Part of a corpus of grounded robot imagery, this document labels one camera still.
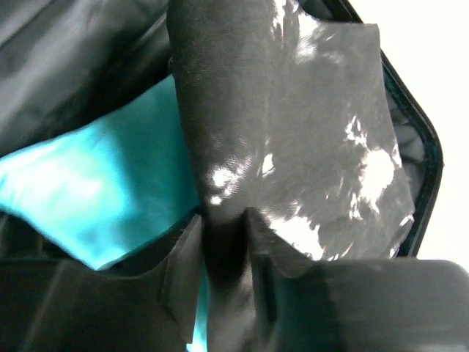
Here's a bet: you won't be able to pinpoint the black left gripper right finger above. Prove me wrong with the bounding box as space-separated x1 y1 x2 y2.
245 209 468 351

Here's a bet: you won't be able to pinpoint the black white patterned cloth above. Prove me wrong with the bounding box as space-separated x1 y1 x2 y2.
166 1 414 351

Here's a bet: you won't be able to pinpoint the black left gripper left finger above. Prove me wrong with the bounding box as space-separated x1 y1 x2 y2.
1 215 202 351

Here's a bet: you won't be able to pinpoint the turquoise shorts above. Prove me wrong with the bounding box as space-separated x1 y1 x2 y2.
0 75 210 352

